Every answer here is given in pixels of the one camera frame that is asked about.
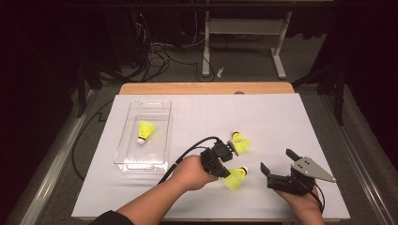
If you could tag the small white floor object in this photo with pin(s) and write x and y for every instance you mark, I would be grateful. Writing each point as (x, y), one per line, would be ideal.
(220, 72)

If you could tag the black sleeve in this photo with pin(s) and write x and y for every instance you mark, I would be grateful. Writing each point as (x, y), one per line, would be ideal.
(111, 219)

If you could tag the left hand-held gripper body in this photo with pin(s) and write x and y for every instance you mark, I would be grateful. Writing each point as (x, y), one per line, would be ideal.
(216, 156)

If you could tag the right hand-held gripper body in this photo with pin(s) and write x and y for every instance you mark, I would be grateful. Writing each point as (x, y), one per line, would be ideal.
(291, 184)

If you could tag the aluminium rail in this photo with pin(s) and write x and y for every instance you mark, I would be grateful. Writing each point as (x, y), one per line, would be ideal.
(359, 150)
(53, 165)

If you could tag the yellow shuttlecock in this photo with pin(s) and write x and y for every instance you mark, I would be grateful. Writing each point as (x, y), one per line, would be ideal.
(235, 179)
(241, 143)
(145, 128)

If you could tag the clear plastic container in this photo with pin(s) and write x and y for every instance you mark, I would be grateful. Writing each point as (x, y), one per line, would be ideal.
(147, 153)

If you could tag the person's left hand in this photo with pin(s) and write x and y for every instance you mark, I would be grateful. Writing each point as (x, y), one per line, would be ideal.
(191, 173)

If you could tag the white gridded mat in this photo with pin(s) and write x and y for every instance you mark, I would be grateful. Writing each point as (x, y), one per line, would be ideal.
(203, 109)

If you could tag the person's right hand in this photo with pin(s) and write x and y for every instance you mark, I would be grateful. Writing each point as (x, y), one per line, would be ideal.
(300, 203)

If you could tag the white metal stand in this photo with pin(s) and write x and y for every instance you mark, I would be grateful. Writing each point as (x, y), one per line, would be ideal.
(241, 26)

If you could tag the black stand leg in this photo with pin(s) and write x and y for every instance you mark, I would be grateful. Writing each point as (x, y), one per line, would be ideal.
(339, 100)
(82, 90)

